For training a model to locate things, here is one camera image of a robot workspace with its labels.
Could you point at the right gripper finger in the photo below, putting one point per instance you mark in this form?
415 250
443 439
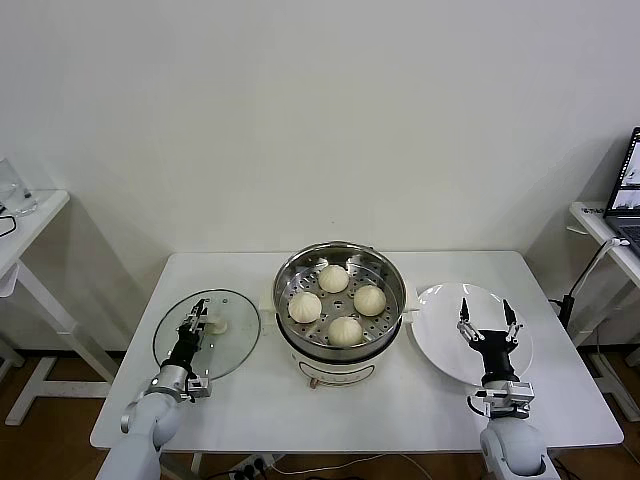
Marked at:
514 332
467 327

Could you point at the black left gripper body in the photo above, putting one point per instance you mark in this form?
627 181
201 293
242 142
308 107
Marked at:
184 347

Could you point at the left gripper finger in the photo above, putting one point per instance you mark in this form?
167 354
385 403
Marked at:
188 324
202 312

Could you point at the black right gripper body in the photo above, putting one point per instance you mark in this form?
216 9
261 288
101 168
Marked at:
495 355

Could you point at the white steamed baozi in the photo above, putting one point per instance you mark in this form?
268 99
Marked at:
370 300
345 331
305 306
334 278

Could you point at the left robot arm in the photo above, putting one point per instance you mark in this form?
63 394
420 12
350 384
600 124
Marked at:
145 430

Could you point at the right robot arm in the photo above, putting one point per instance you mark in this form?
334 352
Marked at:
512 450

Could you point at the stainless steel steamer basket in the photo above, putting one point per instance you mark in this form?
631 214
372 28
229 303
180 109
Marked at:
300 270

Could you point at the white round plate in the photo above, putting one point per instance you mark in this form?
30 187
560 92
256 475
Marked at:
440 325

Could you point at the black power adapter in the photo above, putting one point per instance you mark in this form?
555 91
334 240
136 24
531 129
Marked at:
568 307

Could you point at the white table leg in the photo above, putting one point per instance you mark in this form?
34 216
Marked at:
198 466

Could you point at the white side table with laptop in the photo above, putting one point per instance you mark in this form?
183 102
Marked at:
595 225

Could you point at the white power strip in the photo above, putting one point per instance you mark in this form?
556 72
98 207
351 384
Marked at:
256 464

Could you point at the printed label sticker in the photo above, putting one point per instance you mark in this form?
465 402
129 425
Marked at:
592 210

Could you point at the open laptop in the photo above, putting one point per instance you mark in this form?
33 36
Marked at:
627 210

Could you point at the white side table with jar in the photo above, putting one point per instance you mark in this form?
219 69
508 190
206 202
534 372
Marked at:
45 215

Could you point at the clear glass jar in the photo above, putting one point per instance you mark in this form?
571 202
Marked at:
12 192

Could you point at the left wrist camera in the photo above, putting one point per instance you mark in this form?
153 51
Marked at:
199 387

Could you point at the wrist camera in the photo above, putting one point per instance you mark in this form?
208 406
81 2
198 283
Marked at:
502 397
199 387

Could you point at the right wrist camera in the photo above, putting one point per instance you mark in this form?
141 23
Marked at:
502 397

